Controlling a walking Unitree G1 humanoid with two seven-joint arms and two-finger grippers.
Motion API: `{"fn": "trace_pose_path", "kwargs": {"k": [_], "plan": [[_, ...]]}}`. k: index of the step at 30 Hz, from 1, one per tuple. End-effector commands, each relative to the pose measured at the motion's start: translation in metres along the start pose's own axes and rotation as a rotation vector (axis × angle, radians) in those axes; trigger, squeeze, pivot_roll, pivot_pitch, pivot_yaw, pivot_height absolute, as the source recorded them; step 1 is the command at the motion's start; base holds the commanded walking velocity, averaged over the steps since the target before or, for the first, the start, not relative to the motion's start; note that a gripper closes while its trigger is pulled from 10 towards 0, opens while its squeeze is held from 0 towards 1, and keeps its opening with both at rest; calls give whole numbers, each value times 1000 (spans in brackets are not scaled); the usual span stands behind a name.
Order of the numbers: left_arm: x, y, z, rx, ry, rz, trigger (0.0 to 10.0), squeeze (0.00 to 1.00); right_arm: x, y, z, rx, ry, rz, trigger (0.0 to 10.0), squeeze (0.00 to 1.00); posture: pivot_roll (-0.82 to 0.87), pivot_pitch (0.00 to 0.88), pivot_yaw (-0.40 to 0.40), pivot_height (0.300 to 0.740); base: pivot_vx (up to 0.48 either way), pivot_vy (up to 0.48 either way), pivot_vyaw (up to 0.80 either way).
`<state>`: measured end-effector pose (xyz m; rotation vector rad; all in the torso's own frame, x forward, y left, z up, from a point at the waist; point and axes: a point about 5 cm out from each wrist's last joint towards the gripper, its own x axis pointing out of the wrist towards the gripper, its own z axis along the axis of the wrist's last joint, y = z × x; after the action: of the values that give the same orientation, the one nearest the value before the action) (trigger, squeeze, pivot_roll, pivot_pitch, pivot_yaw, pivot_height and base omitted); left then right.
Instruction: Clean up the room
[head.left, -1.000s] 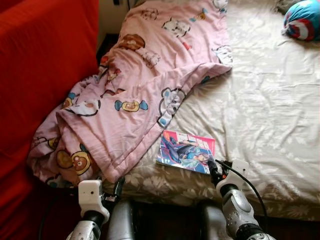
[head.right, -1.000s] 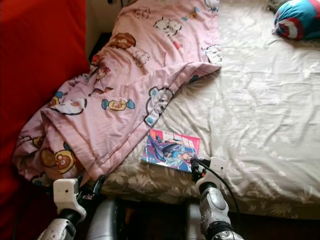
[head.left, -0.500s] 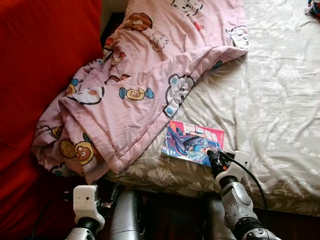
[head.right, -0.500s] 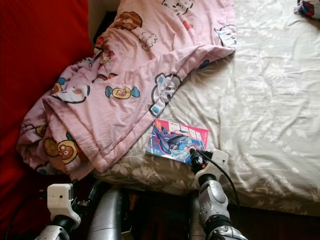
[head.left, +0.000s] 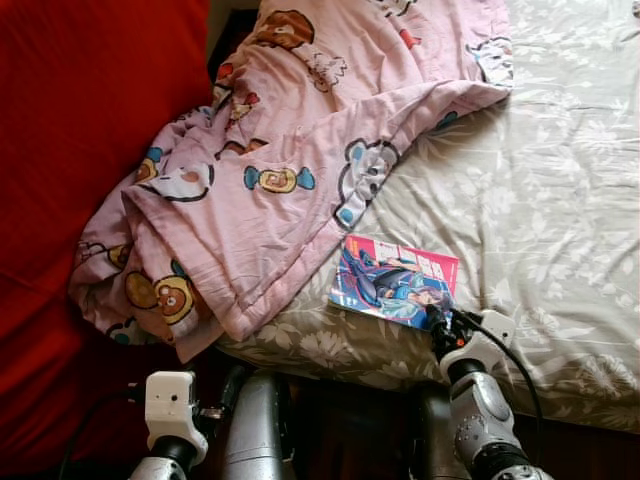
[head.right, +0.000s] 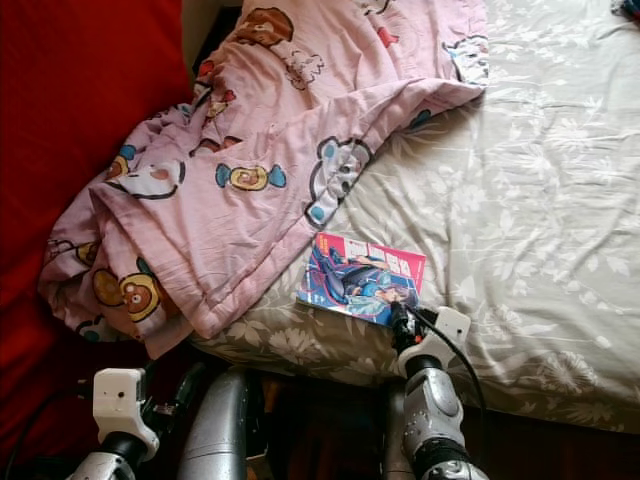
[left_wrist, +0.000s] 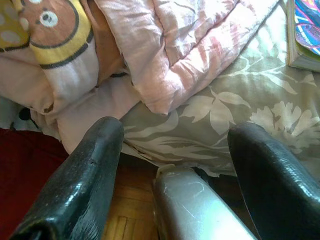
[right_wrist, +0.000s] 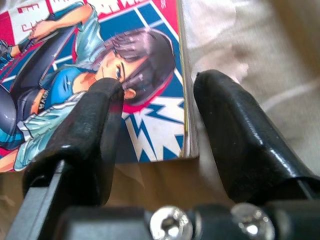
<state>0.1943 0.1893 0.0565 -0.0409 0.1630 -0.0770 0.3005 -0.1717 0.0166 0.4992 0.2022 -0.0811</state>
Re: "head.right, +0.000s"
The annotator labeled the colourful comic book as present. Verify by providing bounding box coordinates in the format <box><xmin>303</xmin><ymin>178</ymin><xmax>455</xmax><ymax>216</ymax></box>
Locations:
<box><xmin>296</xmin><ymin>232</ymin><xmax>427</xmax><ymax>327</ymax></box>

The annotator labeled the silver left robot leg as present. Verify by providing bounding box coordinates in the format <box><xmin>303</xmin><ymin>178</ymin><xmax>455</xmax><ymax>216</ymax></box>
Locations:
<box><xmin>175</xmin><ymin>370</ymin><xmax>251</xmax><ymax>480</ymax></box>

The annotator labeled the silver robot leg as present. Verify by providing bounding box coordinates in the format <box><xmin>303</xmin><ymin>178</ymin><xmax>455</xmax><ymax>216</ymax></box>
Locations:
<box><xmin>175</xmin><ymin>370</ymin><xmax>251</xmax><ymax>480</ymax></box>
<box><xmin>380</xmin><ymin>385</ymin><xmax>407</xmax><ymax>480</ymax></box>

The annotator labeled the silver right robot leg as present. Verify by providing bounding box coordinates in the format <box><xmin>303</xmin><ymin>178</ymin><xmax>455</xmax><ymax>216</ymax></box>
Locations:
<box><xmin>380</xmin><ymin>385</ymin><xmax>407</xmax><ymax>480</ymax></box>

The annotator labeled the bed with beige floral sheet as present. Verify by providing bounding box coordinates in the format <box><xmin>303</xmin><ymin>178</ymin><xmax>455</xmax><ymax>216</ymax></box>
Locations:
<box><xmin>190</xmin><ymin>0</ymin><xmax>640</xmax><ymax>433</ymax></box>

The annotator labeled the pink cartoon print blanket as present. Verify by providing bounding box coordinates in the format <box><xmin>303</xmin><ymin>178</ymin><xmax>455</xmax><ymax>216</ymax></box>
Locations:
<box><xmin>38</xmin><ymin>0</ymin><xmax>491</xmax><ymax>359</ymax></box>

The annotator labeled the large red cushion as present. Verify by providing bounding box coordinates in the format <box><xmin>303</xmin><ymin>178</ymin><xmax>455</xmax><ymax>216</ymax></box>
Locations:
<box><xmin>0</xmin><ymin>0</ymin><xmax>196</xmax><ymax>471</ymax></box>

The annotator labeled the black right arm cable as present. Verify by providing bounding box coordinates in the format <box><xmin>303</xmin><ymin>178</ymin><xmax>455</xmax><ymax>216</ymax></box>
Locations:
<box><xmin>420</xmin><ymin>310</ymin><xmax>489</xmax><ymax>441</ymax></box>

